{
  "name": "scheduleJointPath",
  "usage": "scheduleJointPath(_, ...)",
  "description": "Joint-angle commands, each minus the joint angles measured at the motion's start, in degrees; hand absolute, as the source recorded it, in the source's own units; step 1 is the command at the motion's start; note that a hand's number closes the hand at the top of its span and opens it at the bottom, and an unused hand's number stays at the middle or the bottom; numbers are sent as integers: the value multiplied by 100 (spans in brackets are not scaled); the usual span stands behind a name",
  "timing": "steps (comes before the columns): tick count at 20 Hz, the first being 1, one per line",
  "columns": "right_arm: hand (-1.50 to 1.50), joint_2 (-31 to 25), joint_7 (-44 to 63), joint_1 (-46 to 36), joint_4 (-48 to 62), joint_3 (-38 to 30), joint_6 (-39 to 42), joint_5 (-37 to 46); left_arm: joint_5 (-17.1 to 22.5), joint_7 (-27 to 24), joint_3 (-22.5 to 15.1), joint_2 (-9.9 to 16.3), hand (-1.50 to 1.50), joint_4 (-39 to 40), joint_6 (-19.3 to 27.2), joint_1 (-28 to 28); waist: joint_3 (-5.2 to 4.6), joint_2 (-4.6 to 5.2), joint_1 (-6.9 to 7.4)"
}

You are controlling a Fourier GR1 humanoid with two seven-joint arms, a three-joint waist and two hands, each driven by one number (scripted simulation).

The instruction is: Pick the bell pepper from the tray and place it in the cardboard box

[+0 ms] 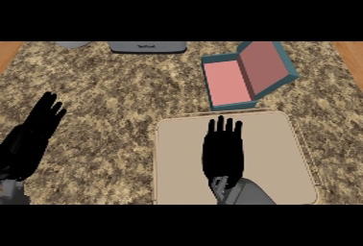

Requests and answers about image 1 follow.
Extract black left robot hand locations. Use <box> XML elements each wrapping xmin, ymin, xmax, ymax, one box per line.
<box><xmin>0</xmin><ymin>91</ymin><xmax>68</xmax><ymax>182</ymax></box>

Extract teal box with pink inside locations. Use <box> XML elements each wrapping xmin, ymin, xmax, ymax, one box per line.
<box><xmin>200</xmin><ymin>41</ymin><xmax>301</xmax><ymax>111</ymax></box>

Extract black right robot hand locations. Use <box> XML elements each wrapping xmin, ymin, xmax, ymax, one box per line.
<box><xmin>201</xmin><ymin>115</ymin><xmax>247</xmax><ymax>190</ymax></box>

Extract dark grey flat appliance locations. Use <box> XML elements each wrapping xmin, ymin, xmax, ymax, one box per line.
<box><xmin>108</xmin><ymin>41</ymin><xmax>189</xmax><ymax>55</ymax></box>

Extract grey round object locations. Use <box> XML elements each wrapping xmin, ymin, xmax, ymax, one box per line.
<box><xmin>55</xmin><ymin>41</ymin><xmax>93</xmax><ymax>49</ymax></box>

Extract beige tray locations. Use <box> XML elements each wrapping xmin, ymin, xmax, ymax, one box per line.
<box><xmin>155</xmin><ymin>111</ymin><xmax>321</xmax><ymax>206</ymax></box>

